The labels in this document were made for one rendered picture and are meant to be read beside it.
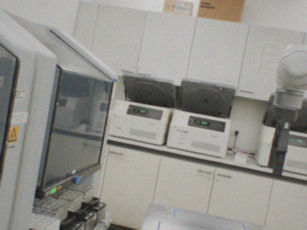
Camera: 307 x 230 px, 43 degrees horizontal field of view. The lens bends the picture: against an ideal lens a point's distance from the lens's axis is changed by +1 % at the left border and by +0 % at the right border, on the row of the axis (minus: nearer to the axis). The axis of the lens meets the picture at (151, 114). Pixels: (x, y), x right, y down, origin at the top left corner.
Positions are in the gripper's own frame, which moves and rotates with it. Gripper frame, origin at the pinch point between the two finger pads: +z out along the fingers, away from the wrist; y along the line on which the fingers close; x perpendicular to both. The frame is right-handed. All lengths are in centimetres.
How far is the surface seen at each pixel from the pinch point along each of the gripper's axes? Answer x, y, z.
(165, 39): 89, 248, -73
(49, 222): 72, -9, 34
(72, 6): 186, 232, -89
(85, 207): 71, 26, 38
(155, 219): 40, 33, 38
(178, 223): 30, 36, 38
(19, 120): 75, -36, -3
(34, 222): 76, -13, 33
